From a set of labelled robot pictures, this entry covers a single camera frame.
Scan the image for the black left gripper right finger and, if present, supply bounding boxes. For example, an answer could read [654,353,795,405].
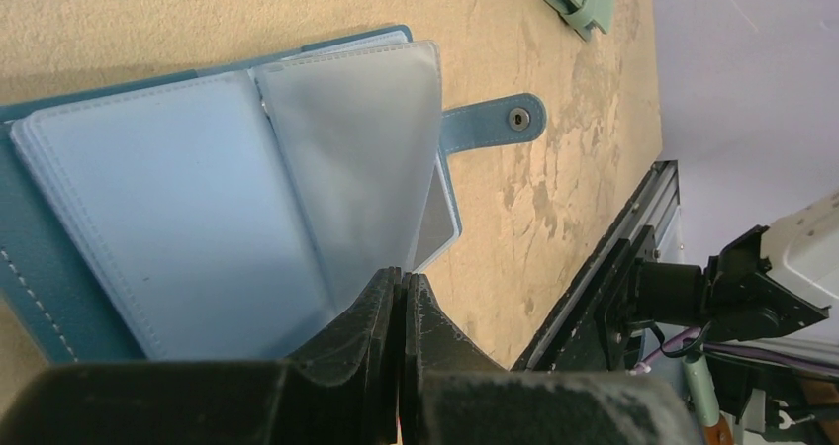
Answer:
[400,274,700,444]

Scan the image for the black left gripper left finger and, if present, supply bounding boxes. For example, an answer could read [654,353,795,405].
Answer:
[1,268,402,444]

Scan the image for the blue leather card holder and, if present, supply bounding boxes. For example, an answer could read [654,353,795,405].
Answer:
[1,25,547,363]

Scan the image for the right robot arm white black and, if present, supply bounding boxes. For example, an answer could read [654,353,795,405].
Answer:
[596,193,838,359]

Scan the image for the black metal base rail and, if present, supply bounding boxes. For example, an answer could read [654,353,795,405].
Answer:
[512,224,656,372]

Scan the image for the aluminium frame rail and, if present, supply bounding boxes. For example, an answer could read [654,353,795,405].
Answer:
[513,160,680,372]

